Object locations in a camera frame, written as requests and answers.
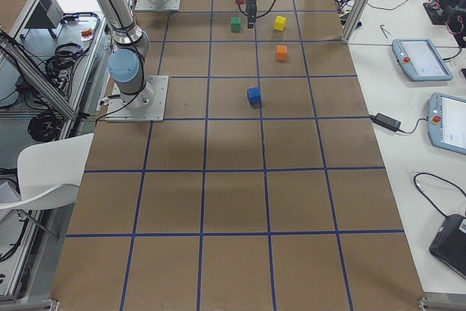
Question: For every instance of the white chair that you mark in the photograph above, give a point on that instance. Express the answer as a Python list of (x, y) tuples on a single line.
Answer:
[(50, 174)]

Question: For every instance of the black laptop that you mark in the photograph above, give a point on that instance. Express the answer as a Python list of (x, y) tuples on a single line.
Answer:
[(448, 246)]

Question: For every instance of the yellow wooden block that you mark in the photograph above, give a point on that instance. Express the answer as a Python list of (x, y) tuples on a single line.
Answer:
[(280, 23)]

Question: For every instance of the green wooden block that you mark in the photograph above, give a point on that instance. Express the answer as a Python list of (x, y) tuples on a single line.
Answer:
[(235, 24)]

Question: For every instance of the grey control box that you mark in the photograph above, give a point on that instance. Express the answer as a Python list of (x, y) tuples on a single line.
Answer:
[(46, 15)]

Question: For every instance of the upper teach pendant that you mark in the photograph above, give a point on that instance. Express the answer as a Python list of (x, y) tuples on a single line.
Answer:
[(420, 61)]

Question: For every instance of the teach pendant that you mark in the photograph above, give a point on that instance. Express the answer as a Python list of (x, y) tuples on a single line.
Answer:
[(446, 122), (420, 61)]

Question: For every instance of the blue wooden block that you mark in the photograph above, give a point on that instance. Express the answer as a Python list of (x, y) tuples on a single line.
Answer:
[(254, 96)]

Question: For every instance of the orange wooden block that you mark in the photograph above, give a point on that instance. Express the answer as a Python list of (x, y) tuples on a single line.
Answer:
[(281, 52)]

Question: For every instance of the lower teach pendant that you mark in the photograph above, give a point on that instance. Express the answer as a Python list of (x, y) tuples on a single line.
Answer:
[(446, 122)]

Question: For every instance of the black power adapter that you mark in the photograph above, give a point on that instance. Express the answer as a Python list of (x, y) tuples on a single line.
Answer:
[(386, 122)]

